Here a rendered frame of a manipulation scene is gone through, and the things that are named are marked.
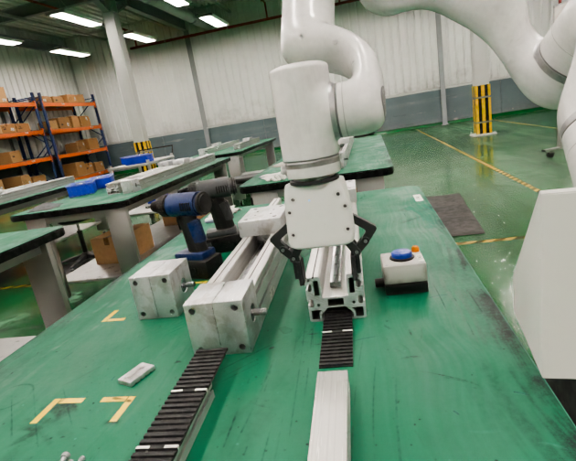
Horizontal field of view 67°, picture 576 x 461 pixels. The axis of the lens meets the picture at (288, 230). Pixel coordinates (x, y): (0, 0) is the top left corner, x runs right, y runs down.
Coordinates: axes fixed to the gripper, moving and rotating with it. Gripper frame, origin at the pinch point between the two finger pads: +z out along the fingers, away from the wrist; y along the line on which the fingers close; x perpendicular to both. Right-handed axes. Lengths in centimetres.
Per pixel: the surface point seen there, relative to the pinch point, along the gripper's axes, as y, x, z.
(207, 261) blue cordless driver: -33.0, 32.9, 6.3
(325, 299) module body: -1.8, 5.6, 7.0
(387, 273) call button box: 9.6, 13.7, 6.6
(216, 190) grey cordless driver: -34, 55, -8
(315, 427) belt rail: -1.2, -24.9, 8.2
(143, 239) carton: -180, 266, 55
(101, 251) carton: -206, 242, 56
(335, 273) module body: -0.1, 13.8, 5.5
